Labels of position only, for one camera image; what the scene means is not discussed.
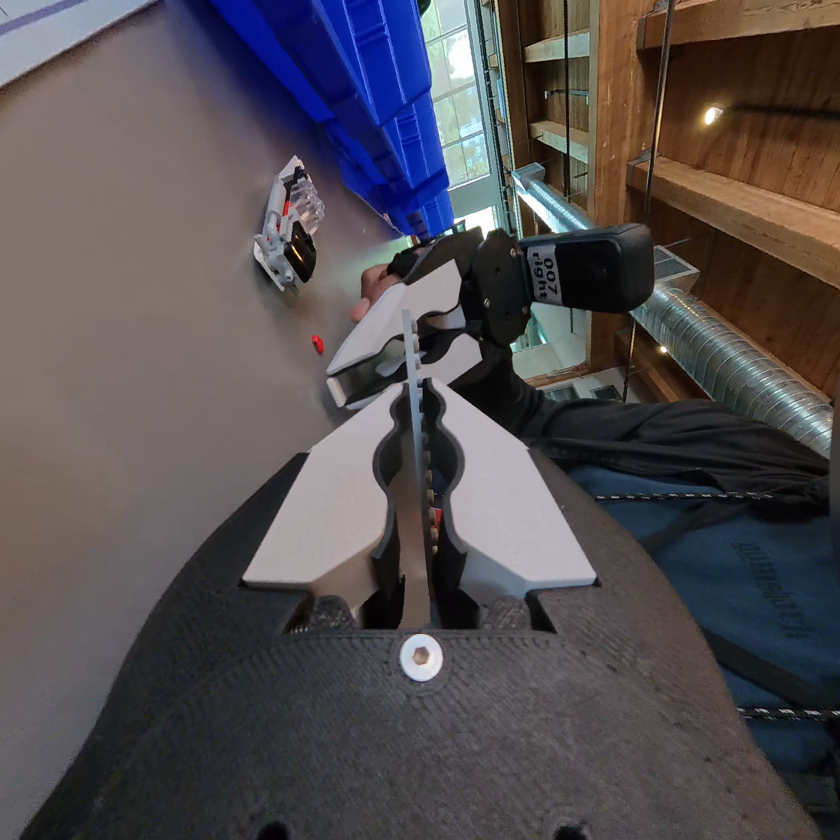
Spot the duct vent grille box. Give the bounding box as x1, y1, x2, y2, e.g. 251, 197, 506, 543
653, 244, 693, 283

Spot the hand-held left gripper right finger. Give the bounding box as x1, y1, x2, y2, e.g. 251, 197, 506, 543
423, 377, 599, 627

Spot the black white brick vehicle model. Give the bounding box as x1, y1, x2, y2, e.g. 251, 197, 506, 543
253, 155, 326, 293

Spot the black bag strap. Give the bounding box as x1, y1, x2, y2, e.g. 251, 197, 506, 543
715, 646, 840, 708

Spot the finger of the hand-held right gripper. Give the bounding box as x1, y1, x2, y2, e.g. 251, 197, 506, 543
325, 258, 462, 379
325, 331, 484, 410

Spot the black white drawstring cord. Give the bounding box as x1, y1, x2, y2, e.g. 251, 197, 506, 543
594, 489, 775, 504
738, 705, 840, 723

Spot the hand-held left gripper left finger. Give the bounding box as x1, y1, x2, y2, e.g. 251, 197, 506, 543
241, 382, 416, 627

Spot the person's right hand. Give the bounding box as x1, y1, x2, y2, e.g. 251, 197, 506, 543
349, 259, 408, 324

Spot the grey desk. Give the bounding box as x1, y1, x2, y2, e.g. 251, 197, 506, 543
0, 0, 421, 840

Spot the brick instruction booklet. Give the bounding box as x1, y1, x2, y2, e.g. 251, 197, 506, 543
0, 0, 158, 88

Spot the wooden ceiling beam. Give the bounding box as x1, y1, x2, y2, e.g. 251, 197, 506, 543
626, 157, 840, 290

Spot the long grey studded plate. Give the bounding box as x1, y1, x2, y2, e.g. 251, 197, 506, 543
400, 308, 439, 614

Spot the silver ventilation duct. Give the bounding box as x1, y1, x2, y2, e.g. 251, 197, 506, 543
512, 167, 834, 457

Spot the person's right forearm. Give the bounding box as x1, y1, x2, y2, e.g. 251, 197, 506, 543
453, 341, 831, 500

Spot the person's blue jacket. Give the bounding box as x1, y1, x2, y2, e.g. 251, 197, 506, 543
567, 459, 840, 840

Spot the large window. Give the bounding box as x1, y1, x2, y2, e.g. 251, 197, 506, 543
420, 0, 519, 231

